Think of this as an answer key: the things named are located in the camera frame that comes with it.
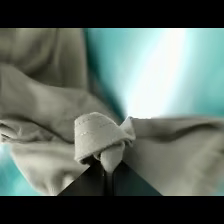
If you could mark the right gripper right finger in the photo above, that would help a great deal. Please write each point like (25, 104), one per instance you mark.
(130, 183)

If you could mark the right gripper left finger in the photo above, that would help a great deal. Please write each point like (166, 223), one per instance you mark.
(88, 185)

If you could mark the grey shirt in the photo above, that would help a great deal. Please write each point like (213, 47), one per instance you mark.
(50, 106)

